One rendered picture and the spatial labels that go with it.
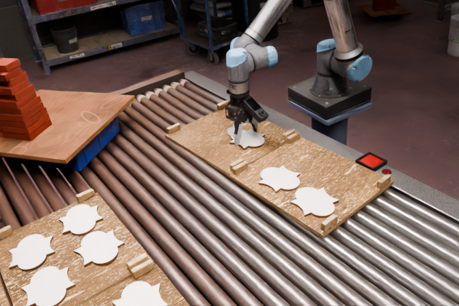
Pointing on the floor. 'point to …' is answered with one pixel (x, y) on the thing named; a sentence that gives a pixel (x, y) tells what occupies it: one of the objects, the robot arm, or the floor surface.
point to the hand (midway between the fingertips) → (247, 138)
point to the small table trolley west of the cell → (194, 40)
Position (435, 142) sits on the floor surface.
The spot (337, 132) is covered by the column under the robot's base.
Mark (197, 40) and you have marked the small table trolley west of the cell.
